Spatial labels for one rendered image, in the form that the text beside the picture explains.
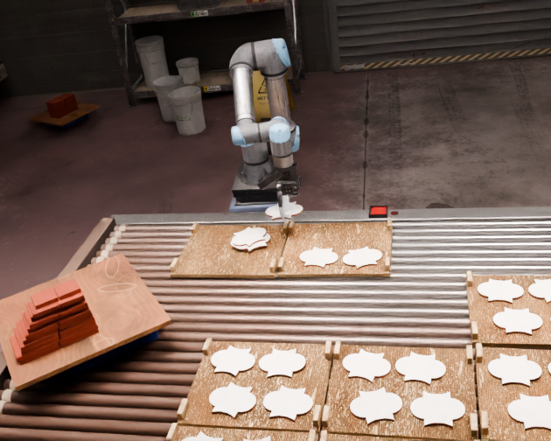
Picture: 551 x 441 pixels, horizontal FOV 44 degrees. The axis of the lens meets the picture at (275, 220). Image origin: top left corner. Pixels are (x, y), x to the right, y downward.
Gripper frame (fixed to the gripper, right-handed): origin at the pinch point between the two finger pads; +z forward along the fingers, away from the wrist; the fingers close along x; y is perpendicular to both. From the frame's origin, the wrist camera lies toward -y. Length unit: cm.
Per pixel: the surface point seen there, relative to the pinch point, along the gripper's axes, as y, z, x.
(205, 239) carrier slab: -33.7, 12.5, -1.8
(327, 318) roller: 22, 14, -48
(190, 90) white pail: -158, 76, 343
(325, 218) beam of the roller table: 13.1, 14.1, 17.1
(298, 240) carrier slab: 5.0, 12.0, -2.8
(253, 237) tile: -12.8, 9.7, -4.6
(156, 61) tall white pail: -213, 68, 411
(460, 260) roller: 66, 13, -14
